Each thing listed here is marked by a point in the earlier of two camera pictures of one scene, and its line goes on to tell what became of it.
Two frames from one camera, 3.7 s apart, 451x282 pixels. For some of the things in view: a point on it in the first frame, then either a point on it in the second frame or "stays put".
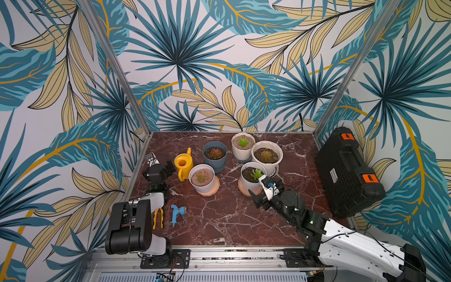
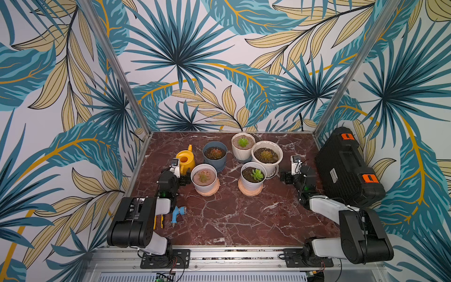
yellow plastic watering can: x=184 y=163 stays put
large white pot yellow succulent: x=269 y=153 stays put
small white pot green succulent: x=250 y=173 stays put
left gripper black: x=169 y=165 -> x=184 y=181
